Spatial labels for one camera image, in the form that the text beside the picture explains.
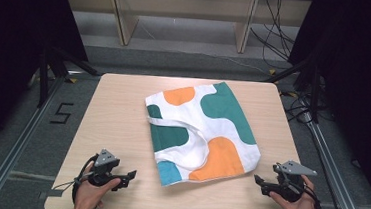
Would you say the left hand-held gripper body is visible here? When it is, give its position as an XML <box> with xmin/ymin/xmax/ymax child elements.
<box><xmin>82</xmin><ymin>147</ymin><xmax>125</xmax><ymax>191</ymax></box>

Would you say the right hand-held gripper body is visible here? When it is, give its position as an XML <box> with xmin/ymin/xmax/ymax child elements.
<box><xmin>266</xmin><ymin>158</ymin><xmax>319</xmax><ymax>206</ymax></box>

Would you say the white green orange tote bag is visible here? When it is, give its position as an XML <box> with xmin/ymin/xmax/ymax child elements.
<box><xmin>138</xmin><ymin>75</ymin><xmax>267</xmax><ymax>194</ymax></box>

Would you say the person's left hand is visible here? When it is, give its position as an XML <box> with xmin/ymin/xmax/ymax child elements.
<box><xmin>72</xmin><ymin>161</ymin><xmax>124</xmax><ymax>209</ymax></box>

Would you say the black metal stand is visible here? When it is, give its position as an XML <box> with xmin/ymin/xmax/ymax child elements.
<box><xmin>260</xmin><ymin>52</ymin><xmax>326</xmax><ymax>125</ymax></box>
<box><xmin>35</xmin><ymin>44</ymin><xmax>104</xmax><ymax>114</ymax></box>

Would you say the dark curtain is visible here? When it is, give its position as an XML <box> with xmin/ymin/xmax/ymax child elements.
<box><xmin>0</xmin><ymin>0</ymin><xmax>93</xmax><ymax>176</ymax></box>
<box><xmin>276</xmin><ymin>0</ymin><xmax>371</xmax><ymax>209</ymax></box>

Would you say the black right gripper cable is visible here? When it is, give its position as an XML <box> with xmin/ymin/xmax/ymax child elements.
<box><xmin>301</xmin><ymin>182</ymin><xmax>325</xmax><ymax>209</ymax></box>

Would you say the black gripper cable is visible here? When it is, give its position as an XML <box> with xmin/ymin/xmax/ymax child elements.
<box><xmin>301</xmin><ymin>182</ymin><xmax>325</xmax><ymax>209</ymax></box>
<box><xmin>52</xmin><ymin>150</ymin><xmax>99</xmax><ymax>206</ymax></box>

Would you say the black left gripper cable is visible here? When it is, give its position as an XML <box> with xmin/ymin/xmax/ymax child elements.
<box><xmin>52</xmin><ymin>150</ymin><xmax>99</xmax><ymax>206</ymax></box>

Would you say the aluminium floor rail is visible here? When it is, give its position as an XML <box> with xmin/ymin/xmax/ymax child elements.
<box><xmin>0</xmin><ymin>65</ymin><xmax>74</xmax><ymax>209</ymax></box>
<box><xmin>294</xmin><ymin>113</ymin><xmax>371</xmax><ymax>209</ymax></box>

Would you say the bundle of black floor cables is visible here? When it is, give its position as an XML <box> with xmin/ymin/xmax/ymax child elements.
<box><xmin>246</xmin><ymin>0</ymin><xmax>300</xmax><ymax>71</ymax></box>

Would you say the light wooden desk frame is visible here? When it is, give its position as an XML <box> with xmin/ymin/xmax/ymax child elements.
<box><xmin>58</xmin><ymin>0</ymin><xmax>313</xmax><ymax>61</ymax></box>

